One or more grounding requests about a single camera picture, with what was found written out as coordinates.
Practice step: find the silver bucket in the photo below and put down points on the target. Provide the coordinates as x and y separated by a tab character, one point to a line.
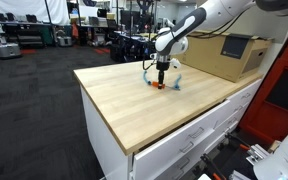
64	41

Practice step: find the large cardboard box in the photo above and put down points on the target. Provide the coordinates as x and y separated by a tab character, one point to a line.
230	56

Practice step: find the grey round mobile robot base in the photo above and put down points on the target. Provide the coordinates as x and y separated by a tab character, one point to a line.
9	51

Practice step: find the orange blue flexible screwdriver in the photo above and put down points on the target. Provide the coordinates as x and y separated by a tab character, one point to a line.
176	85

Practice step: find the red metal cabinet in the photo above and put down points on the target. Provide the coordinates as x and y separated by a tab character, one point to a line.
267	115

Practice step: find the white drawer cabinet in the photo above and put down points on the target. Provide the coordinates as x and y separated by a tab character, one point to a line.
138	131

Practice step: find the black orange clamp tool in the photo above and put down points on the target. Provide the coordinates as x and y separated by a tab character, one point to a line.
216	175

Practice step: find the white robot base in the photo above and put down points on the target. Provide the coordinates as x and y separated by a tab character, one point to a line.
275	166

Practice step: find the white hanging curtain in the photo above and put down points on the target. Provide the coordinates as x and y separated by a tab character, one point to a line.
54	11

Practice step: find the dark background workbench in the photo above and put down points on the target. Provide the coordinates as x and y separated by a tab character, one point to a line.
128	47

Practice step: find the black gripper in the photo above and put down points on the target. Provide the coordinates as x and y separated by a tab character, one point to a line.
163	63

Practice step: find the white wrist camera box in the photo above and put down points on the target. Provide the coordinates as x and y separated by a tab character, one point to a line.
175	63

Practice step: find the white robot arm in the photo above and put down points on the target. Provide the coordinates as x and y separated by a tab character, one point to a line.
210	16

